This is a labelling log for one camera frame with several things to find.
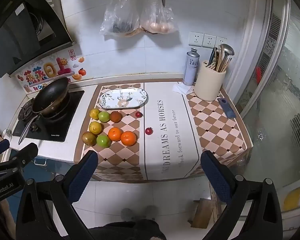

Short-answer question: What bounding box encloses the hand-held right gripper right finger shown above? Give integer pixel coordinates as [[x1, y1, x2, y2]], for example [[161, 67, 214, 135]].
[[200, 150, 283, 240]]

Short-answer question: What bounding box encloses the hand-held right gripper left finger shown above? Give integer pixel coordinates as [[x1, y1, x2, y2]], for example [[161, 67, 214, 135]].
[[16, 150, 99, 240]]

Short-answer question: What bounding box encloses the brown pear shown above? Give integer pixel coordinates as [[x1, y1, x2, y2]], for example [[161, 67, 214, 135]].
[[81, 131, 98, 146]]

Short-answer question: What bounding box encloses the green apple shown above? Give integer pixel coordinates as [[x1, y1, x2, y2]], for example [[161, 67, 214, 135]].
[[96, 134, 112, 148], [98, 111, 110, 123]]

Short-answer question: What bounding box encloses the orange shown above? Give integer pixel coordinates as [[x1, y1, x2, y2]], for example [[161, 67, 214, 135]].
[[120, 131, 137, 147], [108, 127, 123, 142]]

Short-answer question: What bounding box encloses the red-brown round fruit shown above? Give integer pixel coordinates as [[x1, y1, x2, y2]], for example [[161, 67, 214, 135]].
[[110, 111, 122, 123]]

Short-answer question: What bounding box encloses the floral oval plate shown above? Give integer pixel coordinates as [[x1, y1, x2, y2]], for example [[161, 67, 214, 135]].
[[98, 88, 149, 110]]

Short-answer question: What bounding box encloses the blue cabinet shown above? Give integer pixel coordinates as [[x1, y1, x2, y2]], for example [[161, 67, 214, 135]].
[[5, 156, 74, 205]]

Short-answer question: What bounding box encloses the wooden stool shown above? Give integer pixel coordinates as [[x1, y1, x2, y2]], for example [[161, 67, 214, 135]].
[[189, 198, 214, 229]]

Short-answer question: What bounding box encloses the black gas stove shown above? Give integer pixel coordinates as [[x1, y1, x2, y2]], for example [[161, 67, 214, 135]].
[[12, 90, 85, 142]]

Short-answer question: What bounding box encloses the black pot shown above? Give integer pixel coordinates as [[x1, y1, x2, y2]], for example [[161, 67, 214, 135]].
[[43, 94, 71, 120]]

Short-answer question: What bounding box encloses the checkered table mat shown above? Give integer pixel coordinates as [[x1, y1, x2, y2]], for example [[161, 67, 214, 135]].
[[73, 80, 253, 182]]

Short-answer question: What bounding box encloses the black frying pan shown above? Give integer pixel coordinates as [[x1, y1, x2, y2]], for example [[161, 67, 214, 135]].
[[18, 77, 70, 145]]

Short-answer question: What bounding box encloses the blue phone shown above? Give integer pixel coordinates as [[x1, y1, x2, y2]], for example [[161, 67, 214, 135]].
[[217, 97, 237, 119]]

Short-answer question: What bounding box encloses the person's dark clothing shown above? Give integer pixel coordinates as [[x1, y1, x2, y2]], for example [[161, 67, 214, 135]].
[[89, 219, 167, 240]]

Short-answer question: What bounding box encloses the yellow plastic item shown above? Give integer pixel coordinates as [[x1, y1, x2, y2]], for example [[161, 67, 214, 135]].
[[284, 187, 300, 208]]

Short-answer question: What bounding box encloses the cream utensil holder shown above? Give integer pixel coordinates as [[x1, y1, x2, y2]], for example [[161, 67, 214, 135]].
[[194, 60, 227, 102]]

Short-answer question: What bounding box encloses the white tissue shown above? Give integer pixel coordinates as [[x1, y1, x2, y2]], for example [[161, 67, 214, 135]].
[[172, 81, 194, 94]]

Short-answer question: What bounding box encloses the grey spray can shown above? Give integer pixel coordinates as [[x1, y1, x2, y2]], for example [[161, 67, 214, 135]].
[[182, 48, 200, 86]]

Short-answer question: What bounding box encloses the bundle of chopsticks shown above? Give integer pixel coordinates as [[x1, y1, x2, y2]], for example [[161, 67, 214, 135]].
[[205, 52, 233, 73]]

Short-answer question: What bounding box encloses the black range hood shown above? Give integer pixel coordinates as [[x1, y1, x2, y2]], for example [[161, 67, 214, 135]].
[[0, 0, 74, 78]]

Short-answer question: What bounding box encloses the metal ladle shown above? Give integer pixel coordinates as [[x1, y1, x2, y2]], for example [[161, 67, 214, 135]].
[[216, 44, 235, 72]]

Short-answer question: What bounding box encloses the glass sliding door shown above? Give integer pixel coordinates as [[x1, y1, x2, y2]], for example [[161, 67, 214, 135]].
[[234, 0, 300, 230]]

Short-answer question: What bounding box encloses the plastic bag with dark contents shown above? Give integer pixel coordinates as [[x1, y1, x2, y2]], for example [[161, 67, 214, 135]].
[[100, 0, 140, 37]]

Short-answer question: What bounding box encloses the plastic bag of eggs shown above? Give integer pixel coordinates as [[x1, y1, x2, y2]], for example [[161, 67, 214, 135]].
[[139, 0, 178, 34]]

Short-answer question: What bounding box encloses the colourful lettered wall sticker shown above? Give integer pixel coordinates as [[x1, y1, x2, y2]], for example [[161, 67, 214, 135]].
[[16, 57, 73, 94]]

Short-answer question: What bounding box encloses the dark utensil handle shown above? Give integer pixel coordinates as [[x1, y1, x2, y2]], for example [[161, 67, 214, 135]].
[[208, 47, 218, 67]]

